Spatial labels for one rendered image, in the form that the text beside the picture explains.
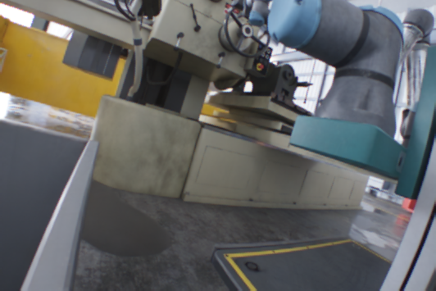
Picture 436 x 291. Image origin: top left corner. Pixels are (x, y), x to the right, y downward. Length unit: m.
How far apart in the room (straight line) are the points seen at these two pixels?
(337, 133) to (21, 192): 0.41
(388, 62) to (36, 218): 0.53
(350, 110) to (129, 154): 1.34
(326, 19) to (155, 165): 1.38
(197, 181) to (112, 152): 0.67
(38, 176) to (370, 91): 0.46
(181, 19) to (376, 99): 1.35
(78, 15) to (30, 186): 1.60
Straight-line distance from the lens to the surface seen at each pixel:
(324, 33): 0.38
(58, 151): 0.23
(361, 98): 0.39
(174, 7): 1.56
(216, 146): 1.66
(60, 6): 1.83
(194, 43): 1.53
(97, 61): 2.08
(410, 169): 0.48
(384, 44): 0.44
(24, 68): 4.07
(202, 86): 2.23
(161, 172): 1.56
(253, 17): 1.05
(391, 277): 0.50
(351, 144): 0.34
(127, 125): 1.47
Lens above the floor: 0.61
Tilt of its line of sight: 1 degrees down
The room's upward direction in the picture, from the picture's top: 17 degrees clockwise
